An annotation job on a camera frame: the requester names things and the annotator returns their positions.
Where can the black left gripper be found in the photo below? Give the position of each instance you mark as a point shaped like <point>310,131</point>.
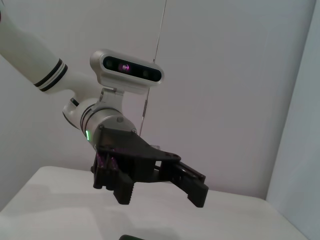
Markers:
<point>125,147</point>

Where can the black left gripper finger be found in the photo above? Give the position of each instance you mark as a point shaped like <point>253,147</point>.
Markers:
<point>195,190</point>

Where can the green glasses case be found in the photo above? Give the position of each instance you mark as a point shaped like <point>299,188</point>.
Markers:
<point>130,238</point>

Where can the silver camera mount bracket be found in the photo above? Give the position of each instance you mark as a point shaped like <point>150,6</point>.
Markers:
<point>110,97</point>

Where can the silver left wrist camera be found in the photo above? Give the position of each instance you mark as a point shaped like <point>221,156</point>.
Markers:
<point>125,76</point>

